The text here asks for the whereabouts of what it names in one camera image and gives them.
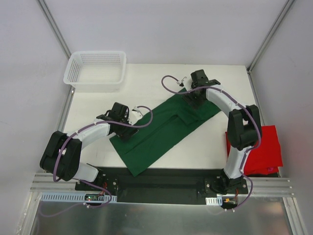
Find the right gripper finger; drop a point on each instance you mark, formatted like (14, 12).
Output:
(187, 99)
(196, 106)

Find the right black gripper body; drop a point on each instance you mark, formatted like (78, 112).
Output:
(193, 97)

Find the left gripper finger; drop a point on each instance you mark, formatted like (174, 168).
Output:
(125, 138)
(132, 131)

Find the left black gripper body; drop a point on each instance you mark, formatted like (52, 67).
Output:
(125, 130)

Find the green t shirt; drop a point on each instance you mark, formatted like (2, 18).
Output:
(172, 121)

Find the white plastic mesh basket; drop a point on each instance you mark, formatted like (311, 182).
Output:
(96, 71)

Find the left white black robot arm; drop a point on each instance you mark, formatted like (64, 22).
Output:
(63, 151)

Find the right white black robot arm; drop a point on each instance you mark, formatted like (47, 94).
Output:
(244, 130)

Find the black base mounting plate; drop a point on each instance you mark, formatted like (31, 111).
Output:
(160, 185)

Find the red folded t shirt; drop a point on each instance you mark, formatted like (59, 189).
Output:
(267, 158)

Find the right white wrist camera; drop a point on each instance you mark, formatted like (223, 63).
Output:
(186, 82)

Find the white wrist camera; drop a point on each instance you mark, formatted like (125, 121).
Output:
(186, 82)
(134, 116)

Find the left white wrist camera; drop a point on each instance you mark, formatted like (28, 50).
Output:
(134, 116)

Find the left white cable duct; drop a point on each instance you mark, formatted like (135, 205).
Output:
(77, 197)

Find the white cable duct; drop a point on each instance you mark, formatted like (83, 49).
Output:
(77, 197)
(214, 201)

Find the aluminium front rail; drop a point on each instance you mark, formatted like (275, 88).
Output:
(259, 186)

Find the right white cable duct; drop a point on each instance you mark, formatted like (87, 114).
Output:
(214, 201)

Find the right aluminium frame post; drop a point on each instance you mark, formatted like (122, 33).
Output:
(271, 33)

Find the aluminium frame post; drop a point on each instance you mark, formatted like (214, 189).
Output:
(271, 33)
(54, 27)

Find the left aluminium frame post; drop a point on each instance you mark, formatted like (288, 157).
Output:
(54, 27)

